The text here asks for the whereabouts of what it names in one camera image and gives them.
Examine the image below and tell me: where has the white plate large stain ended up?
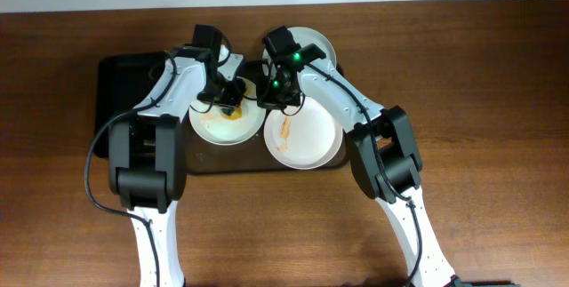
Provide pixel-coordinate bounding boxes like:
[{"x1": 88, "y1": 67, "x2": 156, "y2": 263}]
[{"x1": 263, "y1": 97, "x2": 343, "y2": 170}]

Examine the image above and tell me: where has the white plate small stain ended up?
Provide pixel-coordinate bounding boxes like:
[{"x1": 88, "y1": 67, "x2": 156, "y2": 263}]
[{"x1": 188, "y1": 78, "x2": 267, "y2": 146}]

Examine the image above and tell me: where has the brown serving tray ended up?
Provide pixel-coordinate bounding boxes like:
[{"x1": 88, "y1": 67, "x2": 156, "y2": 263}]
[{"x1": 180, "y1": 60, "x2": 350, "y2": 176}]

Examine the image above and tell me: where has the pale blue plate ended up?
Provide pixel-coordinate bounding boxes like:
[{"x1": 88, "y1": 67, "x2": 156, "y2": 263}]
[{"x1": 266, "y1": 26, "x2": 338, "y2": 71}]

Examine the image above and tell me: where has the black rectangular tray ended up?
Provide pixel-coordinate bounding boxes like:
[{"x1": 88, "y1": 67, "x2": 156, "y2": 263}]
[{"x1": 94, "y1": 52, "x2": 166, "y2": 132}]

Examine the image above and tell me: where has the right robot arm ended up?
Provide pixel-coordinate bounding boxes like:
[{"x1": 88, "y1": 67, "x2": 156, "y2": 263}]
[{"x1": 258, "y1": 26, "x2": 461, "y2": 287}]

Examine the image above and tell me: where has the green and yellow sponge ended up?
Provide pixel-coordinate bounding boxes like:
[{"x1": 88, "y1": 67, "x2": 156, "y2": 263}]
[{"x1": 220, "y1": 107, "x2": 243, "y2": 121}]

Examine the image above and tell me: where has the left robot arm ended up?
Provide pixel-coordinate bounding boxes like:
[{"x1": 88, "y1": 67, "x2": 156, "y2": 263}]
[{"x1": 84, "y1": 24, "x2": 243, "y2": 286}]

